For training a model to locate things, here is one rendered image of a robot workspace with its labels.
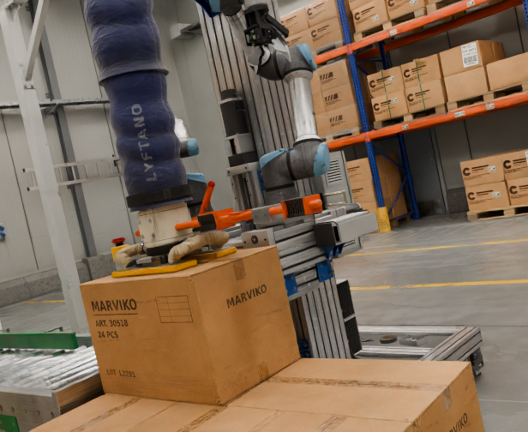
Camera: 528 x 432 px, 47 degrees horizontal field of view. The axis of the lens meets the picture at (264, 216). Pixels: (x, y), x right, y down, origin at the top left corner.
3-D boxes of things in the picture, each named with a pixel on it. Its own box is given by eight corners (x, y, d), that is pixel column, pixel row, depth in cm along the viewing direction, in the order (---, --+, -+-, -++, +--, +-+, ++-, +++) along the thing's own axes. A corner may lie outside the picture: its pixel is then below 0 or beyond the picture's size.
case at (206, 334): (103, 393, 217) (78, 285, 215) (185, 354, 248) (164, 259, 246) (221, 406, 178) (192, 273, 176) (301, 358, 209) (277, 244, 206)
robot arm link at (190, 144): (186, 129, 302) (201, 161, 259) (165, 134, 301) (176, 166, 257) (182, 107, 297) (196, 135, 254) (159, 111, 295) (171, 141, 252)
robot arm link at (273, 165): (269, 187, 243) (261, 153, 242) (301, 180, 239) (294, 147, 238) (261, 189, 231) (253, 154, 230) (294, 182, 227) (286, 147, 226)
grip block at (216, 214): (198, 233, 193) (195, 215, 193) (219, 227, 201) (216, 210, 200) (217, 231, 188) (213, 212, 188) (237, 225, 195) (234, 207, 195)
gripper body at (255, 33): (246, 48, 199) (238, 11, 198) (264, 49, 205) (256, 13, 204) (263, 41, 194) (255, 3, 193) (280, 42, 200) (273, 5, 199)
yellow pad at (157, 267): (111, 278, 212) (108, 264, 211) (135, 271, 219) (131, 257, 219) (175, 272, 189) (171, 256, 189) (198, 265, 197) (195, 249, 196)
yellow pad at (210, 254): (153, 265, 226) (151, 252, 226) (174, 259, 233) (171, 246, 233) (217, 258, 203) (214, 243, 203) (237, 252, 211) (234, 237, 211)
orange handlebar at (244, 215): (115, 242, 226) (113, 232, 226) (176, 227, 249) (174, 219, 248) (315, 211, 165) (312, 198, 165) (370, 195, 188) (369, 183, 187)
